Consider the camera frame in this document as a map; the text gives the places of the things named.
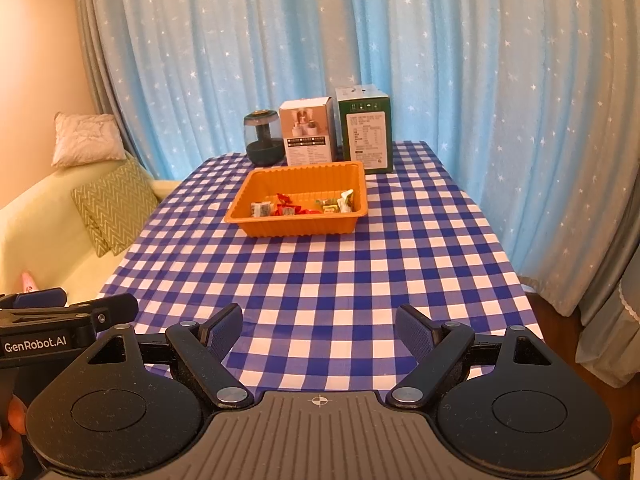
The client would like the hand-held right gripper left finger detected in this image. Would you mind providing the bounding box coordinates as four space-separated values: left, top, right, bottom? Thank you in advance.
87 304 253 409

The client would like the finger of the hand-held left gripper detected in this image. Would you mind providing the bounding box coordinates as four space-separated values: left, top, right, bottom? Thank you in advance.
80 294 140 332
0 287 68 311

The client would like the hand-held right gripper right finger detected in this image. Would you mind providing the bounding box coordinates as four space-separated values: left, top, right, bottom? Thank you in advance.
387 304 551 409

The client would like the orange plastic tray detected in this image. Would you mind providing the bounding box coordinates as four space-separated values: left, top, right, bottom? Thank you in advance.
224 161 370 238

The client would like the person's left hand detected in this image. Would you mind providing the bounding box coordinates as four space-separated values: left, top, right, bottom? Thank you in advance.
0 396 28 480

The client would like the pale yellow sofa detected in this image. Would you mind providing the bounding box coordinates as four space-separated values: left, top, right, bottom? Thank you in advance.
0 157 176 306

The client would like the blue white checkered tablecloth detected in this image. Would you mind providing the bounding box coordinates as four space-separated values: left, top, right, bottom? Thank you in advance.
99 140 540 396

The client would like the green zigzag cushion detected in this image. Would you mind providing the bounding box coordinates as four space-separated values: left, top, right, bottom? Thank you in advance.
70 157 161 258

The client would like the white cushion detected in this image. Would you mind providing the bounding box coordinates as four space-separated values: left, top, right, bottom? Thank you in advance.
51 112 128 168

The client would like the dark green humidifier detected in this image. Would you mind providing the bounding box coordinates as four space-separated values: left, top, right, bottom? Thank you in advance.
243 110 286 167

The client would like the grey curtain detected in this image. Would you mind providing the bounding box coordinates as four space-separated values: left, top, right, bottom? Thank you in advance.
575 240 640 388
75 0 171 181

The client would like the green milk carton box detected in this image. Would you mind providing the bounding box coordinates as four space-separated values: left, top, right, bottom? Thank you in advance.
334 85 392 175

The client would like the white cardboard box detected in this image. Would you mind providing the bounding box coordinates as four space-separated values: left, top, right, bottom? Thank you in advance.
278 96 337 166

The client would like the blue star curtain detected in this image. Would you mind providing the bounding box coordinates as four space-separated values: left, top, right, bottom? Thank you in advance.
85 0 640 311

